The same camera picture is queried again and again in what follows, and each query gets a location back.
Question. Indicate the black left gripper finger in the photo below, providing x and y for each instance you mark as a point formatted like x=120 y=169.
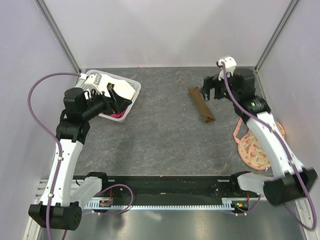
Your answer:
x=121 y=105
x=115 y=96

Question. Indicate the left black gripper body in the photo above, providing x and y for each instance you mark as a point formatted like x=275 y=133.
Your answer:
x=99 y=104

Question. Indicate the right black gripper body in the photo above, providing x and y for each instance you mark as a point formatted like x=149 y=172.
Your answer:
x=213 y=82

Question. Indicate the brown cloth napkin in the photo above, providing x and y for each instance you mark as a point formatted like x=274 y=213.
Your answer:
x=201 y=105

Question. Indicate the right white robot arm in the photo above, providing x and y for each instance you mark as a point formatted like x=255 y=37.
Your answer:
x=291 y=180

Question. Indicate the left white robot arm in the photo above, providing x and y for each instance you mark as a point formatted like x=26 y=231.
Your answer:
x=60 y=207

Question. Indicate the pink folded cloth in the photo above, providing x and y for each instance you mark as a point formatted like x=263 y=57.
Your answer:
x=116 y=116

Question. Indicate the white folded t-shirt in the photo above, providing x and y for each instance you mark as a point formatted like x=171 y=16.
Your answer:
x=121 y=87

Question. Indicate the white plastic basket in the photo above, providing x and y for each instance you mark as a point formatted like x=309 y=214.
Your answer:
x=135 y=84

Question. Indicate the floral pink hat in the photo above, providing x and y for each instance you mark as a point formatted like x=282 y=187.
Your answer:
x=250 y=150

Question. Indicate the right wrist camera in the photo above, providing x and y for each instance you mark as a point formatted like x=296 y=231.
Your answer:
x=228 y=64

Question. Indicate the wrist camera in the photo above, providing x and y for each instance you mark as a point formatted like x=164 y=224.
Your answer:
x=97 y=82
x=228 y=64

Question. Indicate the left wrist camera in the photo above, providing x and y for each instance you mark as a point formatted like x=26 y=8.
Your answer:
x=97 y=82

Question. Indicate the slotted cable duct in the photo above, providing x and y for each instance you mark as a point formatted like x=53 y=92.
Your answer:
x=226 y=205

